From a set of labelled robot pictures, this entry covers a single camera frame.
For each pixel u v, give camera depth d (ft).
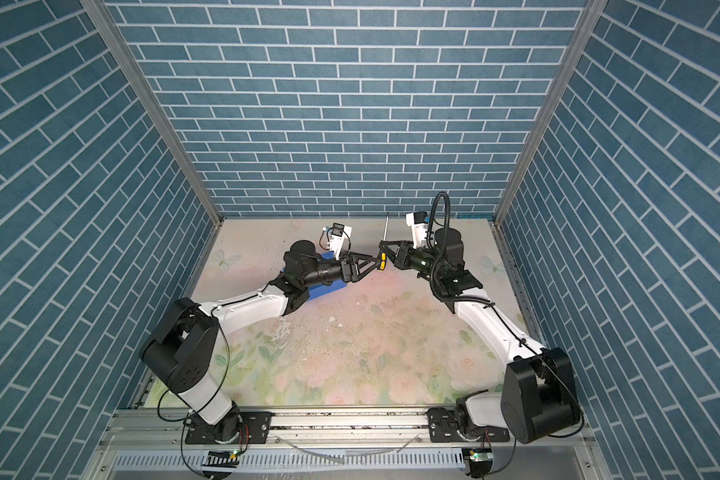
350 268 2.31
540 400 1.36
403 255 2.28
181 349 1.50
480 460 2.41
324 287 2.44
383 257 2.51
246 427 2.40
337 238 2.40
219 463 2.37
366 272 2.37
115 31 2.41
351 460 2.31
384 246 2.50
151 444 2.38
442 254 1.98
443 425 2.42
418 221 2.32
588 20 2.37
